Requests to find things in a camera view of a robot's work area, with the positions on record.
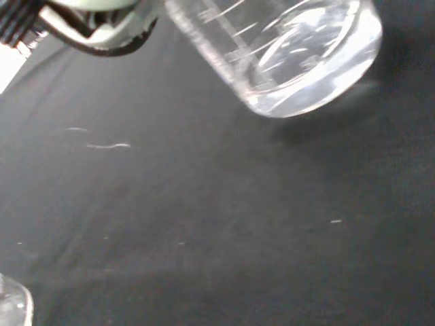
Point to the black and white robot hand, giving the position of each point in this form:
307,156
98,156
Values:
102,37

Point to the black bench cloth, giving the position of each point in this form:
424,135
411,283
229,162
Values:
217,203

